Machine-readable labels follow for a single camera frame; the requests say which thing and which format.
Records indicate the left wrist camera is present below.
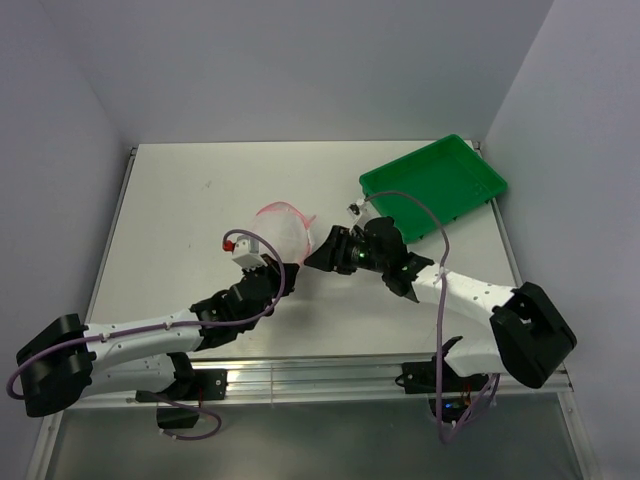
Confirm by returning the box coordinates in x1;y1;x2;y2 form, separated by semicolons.
222;235;267;271

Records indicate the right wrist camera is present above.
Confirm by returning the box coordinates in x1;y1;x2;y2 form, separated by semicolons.
347;198;374;230

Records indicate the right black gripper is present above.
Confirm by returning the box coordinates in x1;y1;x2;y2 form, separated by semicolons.
304;224;388;275

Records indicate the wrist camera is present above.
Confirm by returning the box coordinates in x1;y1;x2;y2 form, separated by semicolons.
347;198;374;230
222;235;267;271

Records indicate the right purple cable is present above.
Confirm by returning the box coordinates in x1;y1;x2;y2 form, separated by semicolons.
364;191;501;446

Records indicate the pink-rimmed mesh laundry bag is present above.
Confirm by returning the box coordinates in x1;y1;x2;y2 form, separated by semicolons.
249;202;316;265

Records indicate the green plastic tray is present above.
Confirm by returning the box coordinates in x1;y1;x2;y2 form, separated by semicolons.
359;134;508;243

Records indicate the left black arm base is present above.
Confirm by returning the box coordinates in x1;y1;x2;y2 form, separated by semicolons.
135;369;228;442

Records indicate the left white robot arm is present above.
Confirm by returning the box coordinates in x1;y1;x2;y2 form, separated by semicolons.
7;255;300;418

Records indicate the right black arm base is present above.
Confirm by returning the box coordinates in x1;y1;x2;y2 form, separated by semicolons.
394;355;493;425

